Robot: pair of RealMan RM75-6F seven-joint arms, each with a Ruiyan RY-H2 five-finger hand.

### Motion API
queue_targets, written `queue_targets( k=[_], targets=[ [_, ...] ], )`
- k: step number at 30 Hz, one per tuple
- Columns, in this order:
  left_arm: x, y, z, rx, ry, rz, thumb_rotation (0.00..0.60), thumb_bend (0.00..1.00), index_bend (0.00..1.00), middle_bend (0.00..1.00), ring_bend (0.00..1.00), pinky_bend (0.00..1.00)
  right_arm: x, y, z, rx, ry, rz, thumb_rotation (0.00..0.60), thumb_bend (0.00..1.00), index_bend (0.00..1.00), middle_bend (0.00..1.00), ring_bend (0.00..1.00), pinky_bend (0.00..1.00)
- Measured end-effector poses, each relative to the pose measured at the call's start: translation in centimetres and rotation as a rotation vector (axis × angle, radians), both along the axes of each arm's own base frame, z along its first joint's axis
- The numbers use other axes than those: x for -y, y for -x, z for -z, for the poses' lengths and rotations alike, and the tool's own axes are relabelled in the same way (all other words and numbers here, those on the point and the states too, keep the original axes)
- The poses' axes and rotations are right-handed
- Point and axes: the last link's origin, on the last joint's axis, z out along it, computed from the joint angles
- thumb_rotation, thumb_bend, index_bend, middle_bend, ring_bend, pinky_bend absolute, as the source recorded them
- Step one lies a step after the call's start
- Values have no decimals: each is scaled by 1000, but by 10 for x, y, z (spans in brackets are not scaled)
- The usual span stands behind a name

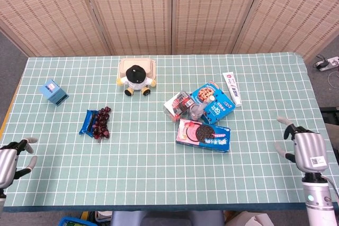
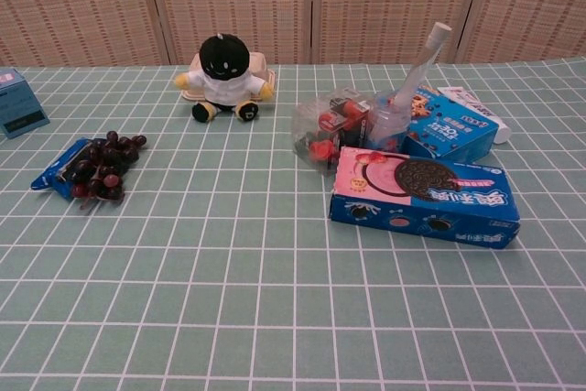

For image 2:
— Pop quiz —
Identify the bamboo folding screen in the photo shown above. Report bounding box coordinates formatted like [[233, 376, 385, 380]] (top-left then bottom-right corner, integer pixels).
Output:
[[0, 0, 586, 67]]

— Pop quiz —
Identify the small light blue carton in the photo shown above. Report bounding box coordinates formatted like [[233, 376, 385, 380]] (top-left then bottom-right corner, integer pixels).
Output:
[[0, 67, 50, 140]]

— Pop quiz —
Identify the green white-grid tablecloth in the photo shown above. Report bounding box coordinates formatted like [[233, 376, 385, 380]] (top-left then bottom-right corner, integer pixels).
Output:
[[0, 57, 586, 391]]

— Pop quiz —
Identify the black-headed plush doll white shirt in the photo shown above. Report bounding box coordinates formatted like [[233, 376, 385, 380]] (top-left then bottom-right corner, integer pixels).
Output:
[[173, 32, 275, 123]]

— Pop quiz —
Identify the beige pulp food container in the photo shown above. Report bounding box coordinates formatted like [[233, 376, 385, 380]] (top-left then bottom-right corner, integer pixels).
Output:
[[180, 51, 278, 102]]

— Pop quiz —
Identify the clear plastic beaker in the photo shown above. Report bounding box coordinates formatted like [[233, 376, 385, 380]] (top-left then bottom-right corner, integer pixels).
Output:
[[365, 92, 411, 152]]

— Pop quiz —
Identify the red and white snack box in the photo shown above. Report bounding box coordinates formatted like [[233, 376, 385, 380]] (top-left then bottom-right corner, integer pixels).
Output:
[[292, 86, 374, 177]]

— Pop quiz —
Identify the bunch of dark purple grapes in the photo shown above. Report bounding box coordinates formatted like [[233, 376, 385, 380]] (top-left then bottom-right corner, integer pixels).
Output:
[[68, 130, 148, 212]]

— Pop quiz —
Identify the blue Oreo snack packet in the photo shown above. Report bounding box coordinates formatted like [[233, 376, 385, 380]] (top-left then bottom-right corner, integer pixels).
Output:
[[30, 137, 92, 202]]

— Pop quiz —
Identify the blue chocolate chip cookie box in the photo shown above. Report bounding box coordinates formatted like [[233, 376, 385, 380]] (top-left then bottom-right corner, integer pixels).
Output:
[[402, 83, 499, 163]]

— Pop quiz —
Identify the pink and blue Oreo box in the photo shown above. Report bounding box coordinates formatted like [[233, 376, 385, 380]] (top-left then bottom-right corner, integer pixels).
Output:
[[328, 146, 522, 251]]

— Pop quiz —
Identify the white toothpaste box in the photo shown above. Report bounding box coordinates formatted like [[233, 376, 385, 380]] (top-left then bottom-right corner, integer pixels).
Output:
[[437, 86, 512, 145]]

